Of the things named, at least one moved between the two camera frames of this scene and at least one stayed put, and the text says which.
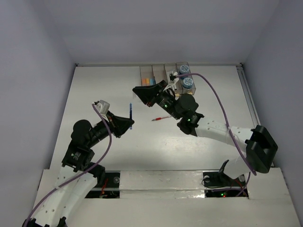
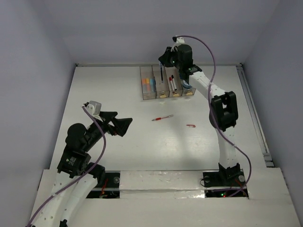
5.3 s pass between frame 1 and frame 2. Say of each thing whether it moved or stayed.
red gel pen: stayed
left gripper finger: stayed
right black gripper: moved
